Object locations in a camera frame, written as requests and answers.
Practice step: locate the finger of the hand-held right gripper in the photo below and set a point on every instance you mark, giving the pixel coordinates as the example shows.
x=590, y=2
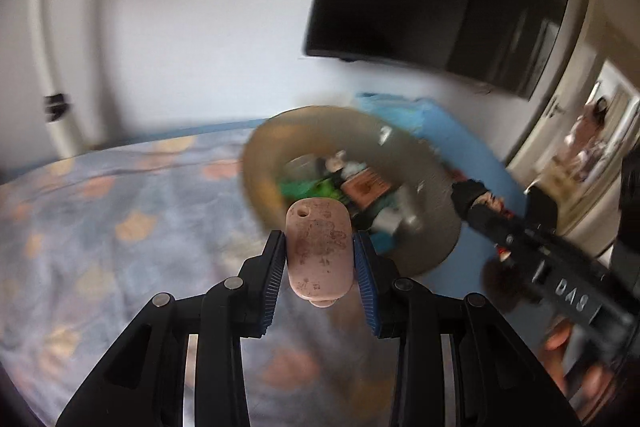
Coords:
x=480, y=212

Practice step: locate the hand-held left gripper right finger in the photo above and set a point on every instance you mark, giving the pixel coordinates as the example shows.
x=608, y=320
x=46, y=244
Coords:
x=365, y=282

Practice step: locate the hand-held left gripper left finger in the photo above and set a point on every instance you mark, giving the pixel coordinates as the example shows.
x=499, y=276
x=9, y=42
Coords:
x=272, y=277

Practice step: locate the pink oval tag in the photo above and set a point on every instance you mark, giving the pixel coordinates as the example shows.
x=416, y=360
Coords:
x=317, y=247

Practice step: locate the red black-haired doll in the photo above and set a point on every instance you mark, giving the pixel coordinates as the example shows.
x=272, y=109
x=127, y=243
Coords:
x=505, y=287

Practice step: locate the white charger plug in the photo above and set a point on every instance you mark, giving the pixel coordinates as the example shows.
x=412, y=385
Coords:
x=397, y=219

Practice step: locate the gold paper bowl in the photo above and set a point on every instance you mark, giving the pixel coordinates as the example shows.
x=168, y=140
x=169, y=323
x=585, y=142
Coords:
x=415, y=177

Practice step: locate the green acrylic figure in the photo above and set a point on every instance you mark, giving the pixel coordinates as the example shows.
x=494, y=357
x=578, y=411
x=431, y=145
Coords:
x=295, y=188

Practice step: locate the person's right hand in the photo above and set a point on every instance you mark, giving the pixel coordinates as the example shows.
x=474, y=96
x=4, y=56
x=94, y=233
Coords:
x=557, y=339

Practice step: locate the blue pillow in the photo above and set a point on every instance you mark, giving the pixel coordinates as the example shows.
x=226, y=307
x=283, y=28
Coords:
x=470, y=147

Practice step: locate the orange printed card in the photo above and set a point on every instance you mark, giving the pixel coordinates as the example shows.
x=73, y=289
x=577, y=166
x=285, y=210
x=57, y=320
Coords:
x=366, y=188

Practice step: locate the white door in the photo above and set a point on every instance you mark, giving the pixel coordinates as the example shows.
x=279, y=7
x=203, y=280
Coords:
x=540, y=137

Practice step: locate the small white cartoon figure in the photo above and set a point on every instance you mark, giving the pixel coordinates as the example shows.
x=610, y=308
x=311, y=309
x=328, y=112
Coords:
x=340, y=163

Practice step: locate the floral bed sheet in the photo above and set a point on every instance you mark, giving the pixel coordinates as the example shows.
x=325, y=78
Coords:
x=125, y=232

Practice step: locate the black pipe clamp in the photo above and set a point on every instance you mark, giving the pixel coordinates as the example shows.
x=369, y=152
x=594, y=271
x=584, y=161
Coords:
x=55, y=105

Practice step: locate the white pipe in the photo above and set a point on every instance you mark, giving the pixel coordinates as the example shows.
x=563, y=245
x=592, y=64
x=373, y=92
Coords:
x=57, y=57

